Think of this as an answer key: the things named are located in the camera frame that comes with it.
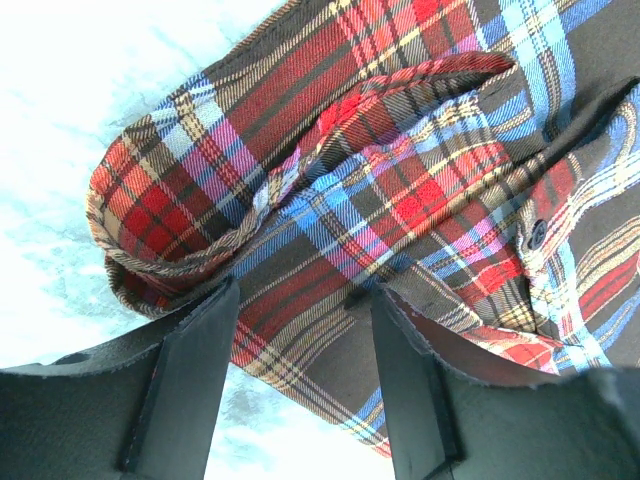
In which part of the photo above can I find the red brown plaid shirt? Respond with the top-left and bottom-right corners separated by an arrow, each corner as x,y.
86,1 -> 639,456

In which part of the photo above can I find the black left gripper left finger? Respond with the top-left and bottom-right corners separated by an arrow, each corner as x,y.
1,277 -> 239,479

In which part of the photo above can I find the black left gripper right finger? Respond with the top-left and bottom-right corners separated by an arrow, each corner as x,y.
372,287 -> 639,479

